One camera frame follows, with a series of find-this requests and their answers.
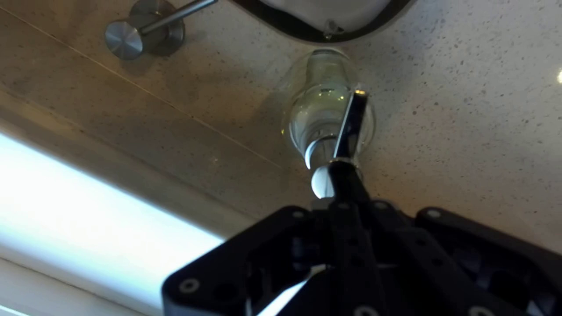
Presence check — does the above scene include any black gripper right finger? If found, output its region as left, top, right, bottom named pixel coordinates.
left=352, top=166, right=375, bottom=205

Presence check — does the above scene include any chrome built-in dispenser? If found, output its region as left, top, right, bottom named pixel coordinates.
left=104, top=0, right=218, bottom=59

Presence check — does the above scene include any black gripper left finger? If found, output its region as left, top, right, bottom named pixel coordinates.
left=329, top=161, right=359, bottom=203

